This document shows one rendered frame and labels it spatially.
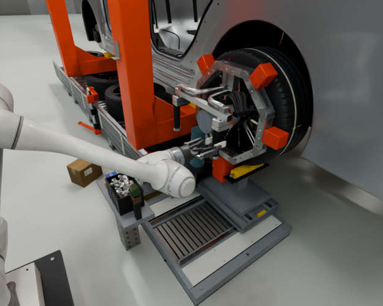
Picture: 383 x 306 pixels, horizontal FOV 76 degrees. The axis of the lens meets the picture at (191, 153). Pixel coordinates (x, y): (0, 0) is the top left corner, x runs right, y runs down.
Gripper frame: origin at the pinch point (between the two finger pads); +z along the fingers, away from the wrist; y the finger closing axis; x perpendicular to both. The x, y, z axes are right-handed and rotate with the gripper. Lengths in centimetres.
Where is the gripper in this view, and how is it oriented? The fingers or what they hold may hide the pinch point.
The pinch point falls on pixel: (216, 142)
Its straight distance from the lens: 115.3
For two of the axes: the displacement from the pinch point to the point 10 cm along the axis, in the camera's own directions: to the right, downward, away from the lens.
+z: 8.1, -3.1, 4.9
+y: 5.8, 4.6, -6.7
